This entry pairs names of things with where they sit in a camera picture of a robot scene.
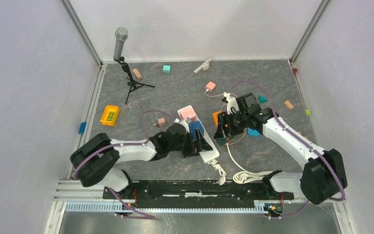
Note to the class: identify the tan block right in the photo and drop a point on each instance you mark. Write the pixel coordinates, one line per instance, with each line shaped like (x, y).
(289, 105)

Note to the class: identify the teal cube block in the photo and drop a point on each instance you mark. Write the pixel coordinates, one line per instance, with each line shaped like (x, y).
(166, 68)

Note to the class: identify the blue cube socket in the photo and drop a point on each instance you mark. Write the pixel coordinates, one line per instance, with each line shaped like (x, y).
(193, 126)

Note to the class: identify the light blue adapter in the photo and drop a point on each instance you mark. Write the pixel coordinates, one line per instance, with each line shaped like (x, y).
(253, 132)

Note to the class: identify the small mauve cube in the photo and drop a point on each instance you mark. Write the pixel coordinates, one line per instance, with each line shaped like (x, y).
(160, 122)

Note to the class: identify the orange power strip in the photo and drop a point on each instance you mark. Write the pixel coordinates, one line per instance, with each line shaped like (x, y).
(215, 116)

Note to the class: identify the blue clip on rail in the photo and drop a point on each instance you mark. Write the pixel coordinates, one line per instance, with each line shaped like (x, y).
(82, 128)

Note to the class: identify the small pink charger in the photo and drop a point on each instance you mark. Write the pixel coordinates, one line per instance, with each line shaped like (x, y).
(210, 86)

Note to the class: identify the yellow toy crate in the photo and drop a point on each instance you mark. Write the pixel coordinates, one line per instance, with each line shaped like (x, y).
(110, 115)

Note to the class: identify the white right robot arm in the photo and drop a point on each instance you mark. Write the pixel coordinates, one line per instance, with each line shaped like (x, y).
(323, 174)

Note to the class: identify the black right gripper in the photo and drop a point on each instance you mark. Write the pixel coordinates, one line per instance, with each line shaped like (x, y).
(224, 118)

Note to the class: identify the tan wooden block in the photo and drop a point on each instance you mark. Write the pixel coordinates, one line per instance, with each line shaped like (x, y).
(137, 73)

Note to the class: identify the teal triangle block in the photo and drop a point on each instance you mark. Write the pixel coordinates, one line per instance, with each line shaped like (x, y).
(262, 99)

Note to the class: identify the black tripod mic stand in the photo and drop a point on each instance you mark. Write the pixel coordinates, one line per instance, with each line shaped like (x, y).
(133, 85)

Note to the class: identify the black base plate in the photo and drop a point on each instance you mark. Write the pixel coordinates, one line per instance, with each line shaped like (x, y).
(199, 194)

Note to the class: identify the pink cube socket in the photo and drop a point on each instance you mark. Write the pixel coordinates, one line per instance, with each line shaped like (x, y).
(187, 112)

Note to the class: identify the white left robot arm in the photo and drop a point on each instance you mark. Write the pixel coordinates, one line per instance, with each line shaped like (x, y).
(94, 162)

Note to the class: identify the dark green socket cube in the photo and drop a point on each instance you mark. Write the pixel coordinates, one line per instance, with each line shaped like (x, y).
(222, 141)

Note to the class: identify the grey microphone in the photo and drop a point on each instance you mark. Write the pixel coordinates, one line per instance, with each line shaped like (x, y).
(121, 36)

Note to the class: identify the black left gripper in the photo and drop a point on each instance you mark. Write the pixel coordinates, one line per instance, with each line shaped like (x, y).
(201, 144)

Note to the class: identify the white multicolour power strip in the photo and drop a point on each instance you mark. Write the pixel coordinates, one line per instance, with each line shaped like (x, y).
(209, 156)

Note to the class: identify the white plastic bracket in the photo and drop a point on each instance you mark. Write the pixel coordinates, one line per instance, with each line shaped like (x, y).
(204, 66)

